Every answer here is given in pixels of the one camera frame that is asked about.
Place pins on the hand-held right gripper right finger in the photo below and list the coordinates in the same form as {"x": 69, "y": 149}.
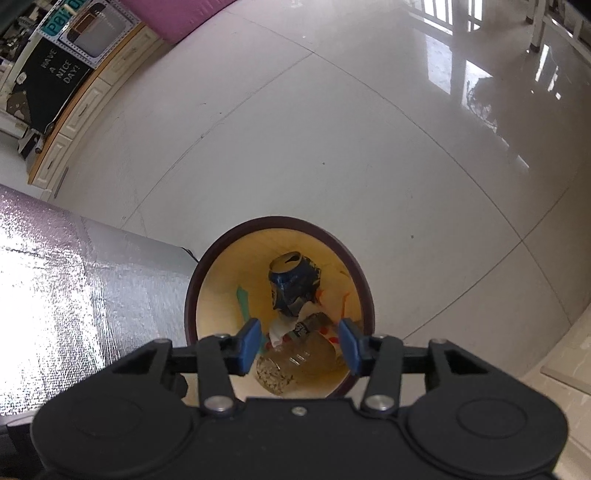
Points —
{"x": 349, "y": 346}

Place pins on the brown round waste bin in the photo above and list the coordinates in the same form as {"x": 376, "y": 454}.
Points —
{"x": 221, "y": 277}

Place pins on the black sign board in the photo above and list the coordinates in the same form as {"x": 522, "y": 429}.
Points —
{"x": 51, "y": 78}

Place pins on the teal printed box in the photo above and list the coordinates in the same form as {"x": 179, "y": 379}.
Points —
{"x": 57, "y": 21}

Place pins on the teal snack wrapper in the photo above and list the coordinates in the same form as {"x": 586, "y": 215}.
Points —
{"x": 243, "y": 302}

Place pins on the clear plastic bottle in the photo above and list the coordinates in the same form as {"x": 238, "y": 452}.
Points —
{"x": 295, "y": 357}

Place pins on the cream low drawer cabinet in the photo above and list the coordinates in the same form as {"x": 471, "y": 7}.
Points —
{"x": 87, "y": 115}

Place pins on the white shelf unit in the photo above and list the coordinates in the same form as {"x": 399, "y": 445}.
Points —
{"x": 14, "y": 60}

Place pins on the blue cushioned white chair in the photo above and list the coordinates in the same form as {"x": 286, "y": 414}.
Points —
{"x": 549, "y": 21}

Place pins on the white crumpled tissue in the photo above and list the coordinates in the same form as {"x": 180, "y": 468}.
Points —
{"x": 281, "y": 330}

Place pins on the pink folded mattress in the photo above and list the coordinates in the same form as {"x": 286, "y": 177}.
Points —
{"x": 175, "y": 16}

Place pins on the grey storage crate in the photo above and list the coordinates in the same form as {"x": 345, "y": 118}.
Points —
{"x": 97, "y": 32}

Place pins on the silver foil mat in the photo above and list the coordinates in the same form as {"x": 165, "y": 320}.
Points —
{"x": 69, "y": 286}

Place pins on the crushed blue drink can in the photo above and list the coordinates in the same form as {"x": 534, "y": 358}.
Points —
{"x": 293, "y": 281}

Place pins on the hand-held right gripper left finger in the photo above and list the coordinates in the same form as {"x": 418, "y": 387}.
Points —
{"x": 249, "y": 344}

